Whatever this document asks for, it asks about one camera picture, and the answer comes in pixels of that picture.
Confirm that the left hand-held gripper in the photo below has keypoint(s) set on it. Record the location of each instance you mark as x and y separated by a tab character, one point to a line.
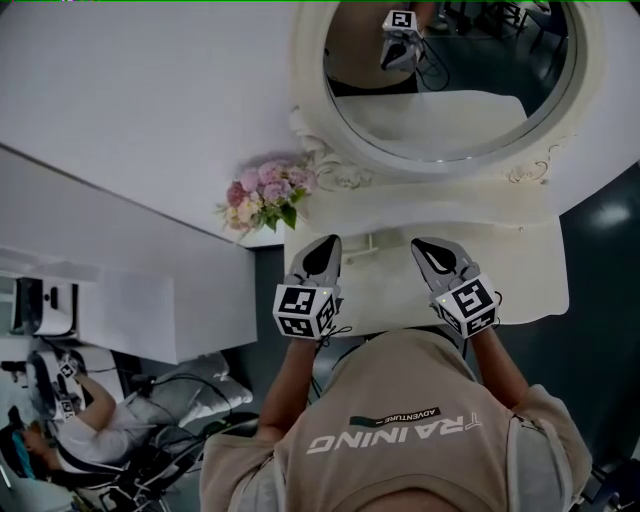
300	310

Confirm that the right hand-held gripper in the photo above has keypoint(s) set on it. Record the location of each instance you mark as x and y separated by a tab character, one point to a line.
470	305

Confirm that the white dressing table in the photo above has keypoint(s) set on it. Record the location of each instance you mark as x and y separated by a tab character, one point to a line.
500	270

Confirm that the person's left forearm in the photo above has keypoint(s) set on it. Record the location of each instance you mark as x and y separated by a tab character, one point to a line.
290	385

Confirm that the person's right forearm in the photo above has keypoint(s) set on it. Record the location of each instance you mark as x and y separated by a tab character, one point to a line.
500	370

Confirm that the pink flower bouquet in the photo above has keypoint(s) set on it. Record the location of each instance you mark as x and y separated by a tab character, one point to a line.
270	195

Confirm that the white cushion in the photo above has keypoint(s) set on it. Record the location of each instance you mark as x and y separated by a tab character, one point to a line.
205	390

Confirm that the beige t-shirt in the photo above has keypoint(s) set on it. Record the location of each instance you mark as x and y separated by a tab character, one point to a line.
400	450

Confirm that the white low cabinet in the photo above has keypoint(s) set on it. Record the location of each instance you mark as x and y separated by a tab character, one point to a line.
130	320

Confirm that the white appliance black panel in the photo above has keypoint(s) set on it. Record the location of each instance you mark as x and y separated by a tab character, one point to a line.
75	372
47	307

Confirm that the oval mirror white ornate frame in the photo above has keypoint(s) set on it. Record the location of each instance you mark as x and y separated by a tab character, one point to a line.
450	75

